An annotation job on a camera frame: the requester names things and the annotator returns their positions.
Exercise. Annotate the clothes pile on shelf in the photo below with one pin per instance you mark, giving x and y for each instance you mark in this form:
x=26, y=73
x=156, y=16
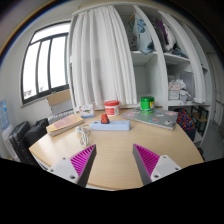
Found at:
x=141, y=38

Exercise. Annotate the grey laptop with stickers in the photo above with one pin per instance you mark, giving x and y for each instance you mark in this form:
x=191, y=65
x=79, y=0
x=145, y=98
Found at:
x=159, y=117

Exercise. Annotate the white curtain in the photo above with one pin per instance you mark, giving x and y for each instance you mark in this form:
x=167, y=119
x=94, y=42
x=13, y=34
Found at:
x=102, y=67

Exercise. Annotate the red charger plug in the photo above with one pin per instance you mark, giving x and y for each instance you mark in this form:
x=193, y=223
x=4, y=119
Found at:
x=104, y=119

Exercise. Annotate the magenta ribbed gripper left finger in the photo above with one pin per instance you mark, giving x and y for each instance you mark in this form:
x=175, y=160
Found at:
x=77, y=168

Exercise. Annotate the cardboard box on chair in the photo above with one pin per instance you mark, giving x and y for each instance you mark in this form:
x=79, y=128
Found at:
x=60, y=104

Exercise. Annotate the colourful patterned bag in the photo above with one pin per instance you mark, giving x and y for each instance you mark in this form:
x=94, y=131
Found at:
x=186, y=123

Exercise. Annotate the small white card box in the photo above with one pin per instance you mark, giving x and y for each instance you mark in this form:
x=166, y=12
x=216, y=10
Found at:
x=87, y=111

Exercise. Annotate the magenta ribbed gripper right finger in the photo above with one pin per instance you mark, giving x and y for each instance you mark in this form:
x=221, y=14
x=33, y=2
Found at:
x=151, y=166

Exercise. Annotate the black framed window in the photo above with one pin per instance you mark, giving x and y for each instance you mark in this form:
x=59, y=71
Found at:
x=44, y=65

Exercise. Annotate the black bag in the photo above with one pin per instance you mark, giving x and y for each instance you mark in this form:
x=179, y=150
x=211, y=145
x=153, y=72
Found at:
x=24, y=136

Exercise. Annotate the green plastic jar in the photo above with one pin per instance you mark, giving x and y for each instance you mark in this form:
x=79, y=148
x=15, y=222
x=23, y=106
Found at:
x=147, y=104

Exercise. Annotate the red lid white jar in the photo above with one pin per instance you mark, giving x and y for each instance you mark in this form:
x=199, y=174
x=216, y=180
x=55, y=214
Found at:
x=112, y=107

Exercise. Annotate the white shelf unit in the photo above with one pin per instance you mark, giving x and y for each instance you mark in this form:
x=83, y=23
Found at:
x=154, y=70

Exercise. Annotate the light blue power strip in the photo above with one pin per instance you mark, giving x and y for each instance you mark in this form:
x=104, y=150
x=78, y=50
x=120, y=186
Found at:
x=121, y=125

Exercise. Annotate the papers on shelf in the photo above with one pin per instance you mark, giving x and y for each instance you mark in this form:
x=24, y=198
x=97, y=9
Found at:
x=177, y=91

